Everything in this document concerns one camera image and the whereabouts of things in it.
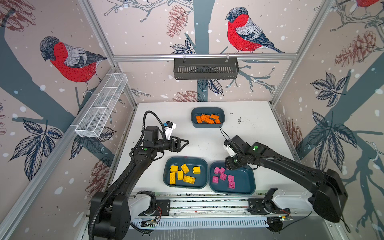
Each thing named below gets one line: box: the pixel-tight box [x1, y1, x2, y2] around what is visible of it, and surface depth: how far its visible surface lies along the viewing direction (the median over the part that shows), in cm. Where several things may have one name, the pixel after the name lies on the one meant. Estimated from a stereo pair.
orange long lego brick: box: [200, 114, 215, 124], surface depth 110 cm
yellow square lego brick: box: [193, 166, 201, 175], surface depth 86 cm
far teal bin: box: [191, 107, 226, 128], surface depth 112 cm
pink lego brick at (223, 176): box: [219, 172, 227, 181], surface depth 84 cm
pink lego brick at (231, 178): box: [227, 174, 235, 182], surface depth 83 cm
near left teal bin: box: [163, 156, 209, 189], surface depth 85 cm
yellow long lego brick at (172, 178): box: [169, 172, 176, 185], surface depth 85 cm
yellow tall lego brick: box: [177, 170, 184, 180], surface depth 84 cm
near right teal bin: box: [209, 161, 256, 195], surface depth 83 cm
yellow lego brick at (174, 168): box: [170, 165, 179, 173], surface depth 87 cm
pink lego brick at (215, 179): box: [212, 176, 219, 183], surface depth 83 cm
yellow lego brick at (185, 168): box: [180, 163, 190, 174], surface depth 87 cm
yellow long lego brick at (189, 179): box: [183, 175, 196, 184], surface depth 83 cm
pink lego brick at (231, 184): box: [228, 180, 236, 189], surface depth 81 cm
